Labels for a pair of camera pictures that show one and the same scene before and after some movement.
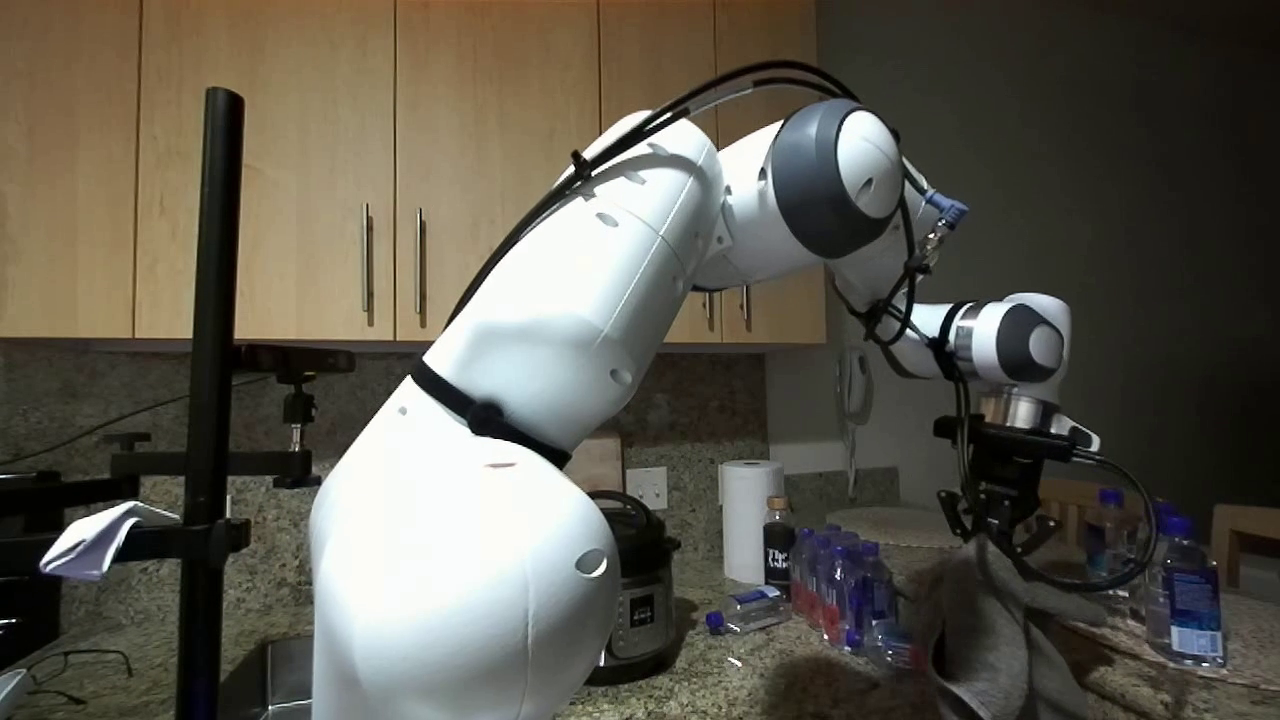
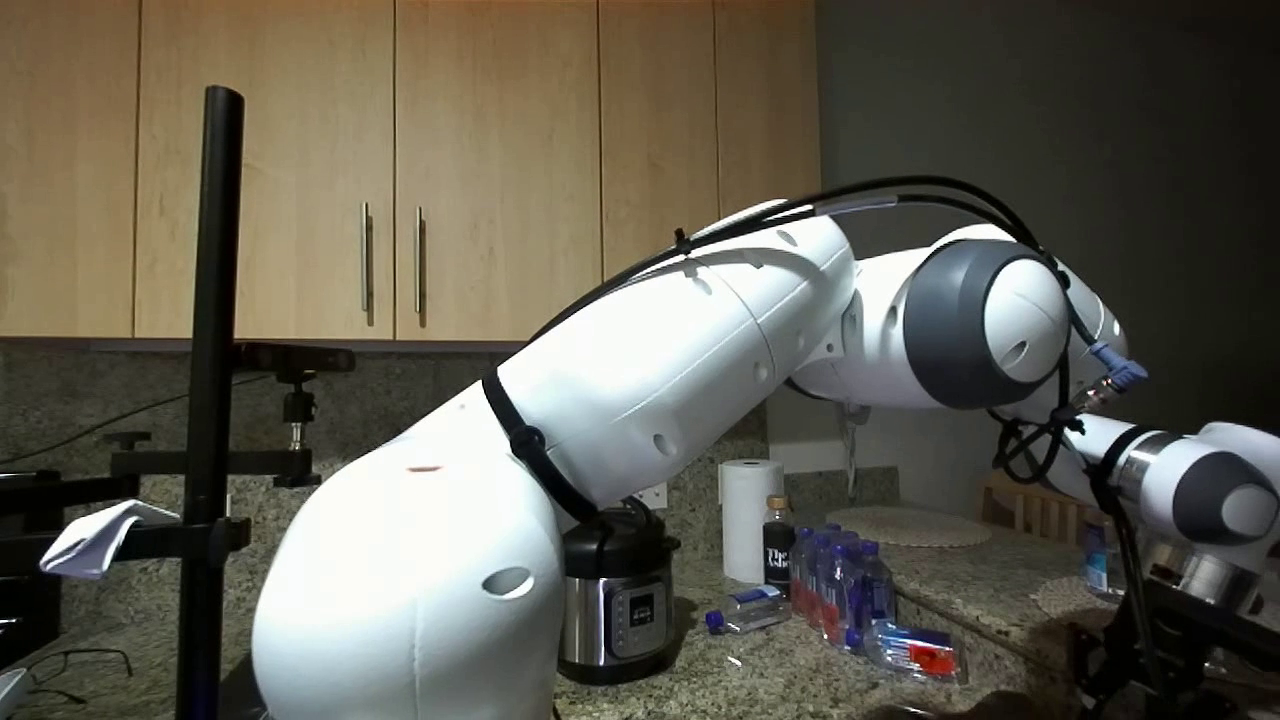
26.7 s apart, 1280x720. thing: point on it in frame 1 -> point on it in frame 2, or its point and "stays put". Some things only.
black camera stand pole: x=211 y=531 stays put
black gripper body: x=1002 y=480 -> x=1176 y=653
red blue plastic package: x=758 y=609 -> x=912 y=651
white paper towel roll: x=744 y=497 stays put
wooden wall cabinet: x=384 y=148 stays put
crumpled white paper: x=84 y=545 stays put
